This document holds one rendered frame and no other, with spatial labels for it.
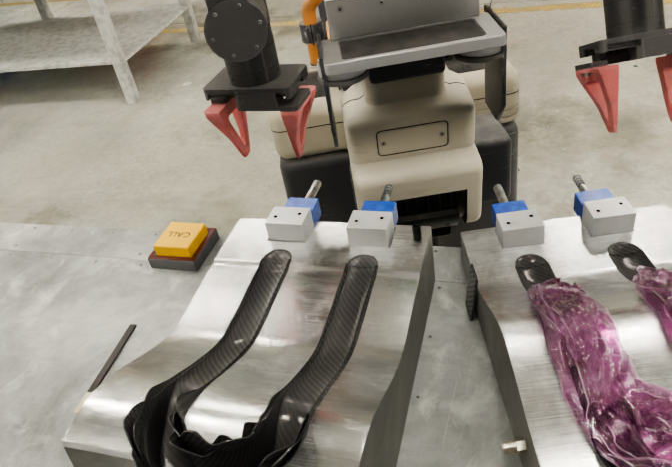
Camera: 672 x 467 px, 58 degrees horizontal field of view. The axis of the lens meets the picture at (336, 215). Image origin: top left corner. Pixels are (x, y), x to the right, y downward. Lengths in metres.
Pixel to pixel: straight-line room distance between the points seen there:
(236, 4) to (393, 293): 0.34
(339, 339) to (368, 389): 0.10
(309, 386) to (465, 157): 0.58
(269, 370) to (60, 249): 0.57
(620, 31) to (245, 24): 0.39
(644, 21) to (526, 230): 0.26
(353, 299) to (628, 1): 0.43
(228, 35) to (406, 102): 0.52
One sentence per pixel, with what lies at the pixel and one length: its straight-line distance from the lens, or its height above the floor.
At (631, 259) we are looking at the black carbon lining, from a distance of 0.78.
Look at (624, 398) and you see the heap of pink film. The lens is 0.58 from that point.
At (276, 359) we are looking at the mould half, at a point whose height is 0.89.
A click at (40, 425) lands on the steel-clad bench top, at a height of 0.80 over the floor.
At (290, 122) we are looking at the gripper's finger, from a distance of 0.66.
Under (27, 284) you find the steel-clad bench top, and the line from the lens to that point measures 1.04.
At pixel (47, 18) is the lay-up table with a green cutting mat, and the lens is 5.10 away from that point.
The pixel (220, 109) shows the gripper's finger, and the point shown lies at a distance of 0.69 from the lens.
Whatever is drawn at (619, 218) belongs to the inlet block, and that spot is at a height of 0.88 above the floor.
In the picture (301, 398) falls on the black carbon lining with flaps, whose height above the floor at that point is 0.92.
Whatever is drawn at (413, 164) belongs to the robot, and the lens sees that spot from 1.04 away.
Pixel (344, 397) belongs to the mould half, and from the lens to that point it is 0.54.
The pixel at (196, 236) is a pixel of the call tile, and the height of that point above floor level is 0.84.
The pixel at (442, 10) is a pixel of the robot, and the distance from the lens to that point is 0.93.
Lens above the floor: 1.35
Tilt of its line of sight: 35 degrees down
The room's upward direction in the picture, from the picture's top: 11 degrees counter-clockwise
